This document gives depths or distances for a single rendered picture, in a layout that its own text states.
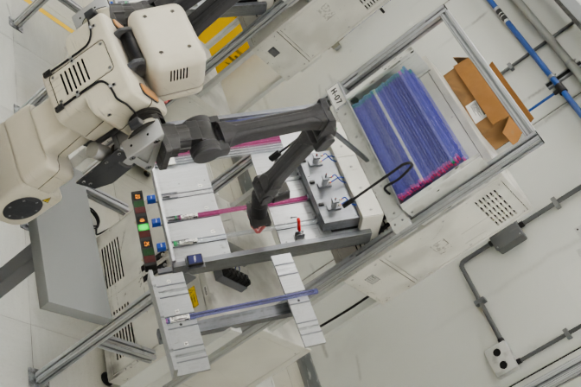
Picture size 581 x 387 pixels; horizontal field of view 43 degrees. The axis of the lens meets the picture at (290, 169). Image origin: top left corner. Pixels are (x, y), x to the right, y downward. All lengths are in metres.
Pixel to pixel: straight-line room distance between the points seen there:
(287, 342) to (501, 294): 1.36
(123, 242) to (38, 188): 1.25
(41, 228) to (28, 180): 0.34
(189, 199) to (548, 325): 2.00
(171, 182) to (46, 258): 0.67
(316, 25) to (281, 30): 0.18
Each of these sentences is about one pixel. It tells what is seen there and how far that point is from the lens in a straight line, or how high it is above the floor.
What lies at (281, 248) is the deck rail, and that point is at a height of 0.99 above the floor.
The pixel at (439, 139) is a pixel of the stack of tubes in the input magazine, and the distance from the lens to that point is 2.64.
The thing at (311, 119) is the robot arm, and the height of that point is 1.46.
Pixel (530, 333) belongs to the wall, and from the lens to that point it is 3.91.
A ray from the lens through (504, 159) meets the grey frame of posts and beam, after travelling 2.57.
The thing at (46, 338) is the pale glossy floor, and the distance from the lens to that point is 3.04.
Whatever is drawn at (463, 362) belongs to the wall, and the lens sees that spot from 4.01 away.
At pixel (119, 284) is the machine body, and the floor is 0.20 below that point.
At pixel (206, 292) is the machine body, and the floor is 0.60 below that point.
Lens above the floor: 1.93
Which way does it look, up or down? 17 degrees down
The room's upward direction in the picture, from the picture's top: 54 degrees clockwise
